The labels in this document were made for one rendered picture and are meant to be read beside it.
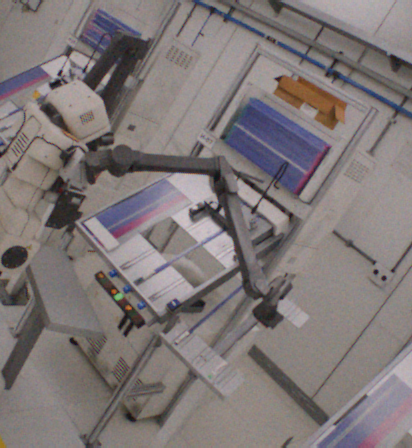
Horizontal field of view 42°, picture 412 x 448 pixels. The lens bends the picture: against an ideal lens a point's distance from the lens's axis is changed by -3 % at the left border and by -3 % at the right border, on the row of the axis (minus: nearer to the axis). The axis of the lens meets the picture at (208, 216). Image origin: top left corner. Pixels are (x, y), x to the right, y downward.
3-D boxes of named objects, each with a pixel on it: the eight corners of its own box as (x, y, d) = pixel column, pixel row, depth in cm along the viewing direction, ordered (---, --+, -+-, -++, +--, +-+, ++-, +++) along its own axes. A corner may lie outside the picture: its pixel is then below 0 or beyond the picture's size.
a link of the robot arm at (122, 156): (224, 164, 208) (234, 152, 200) (228, 198, 204) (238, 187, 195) (105, 156, 193) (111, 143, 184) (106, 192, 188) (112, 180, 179)
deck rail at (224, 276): (160, 325, 229) (159, 316, 224) (158, 322, 230) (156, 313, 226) (284, 243, 260) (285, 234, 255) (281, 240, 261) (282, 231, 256)
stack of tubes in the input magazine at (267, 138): (295, 194, 248) (328, 143, 242) (222, 140, 276) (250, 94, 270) (307, 199, 258) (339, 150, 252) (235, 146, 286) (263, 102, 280)
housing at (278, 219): (274, 246, 260) (276, 225, 250) (208, 191, 287) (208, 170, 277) (286, 238, 263) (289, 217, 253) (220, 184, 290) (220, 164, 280)
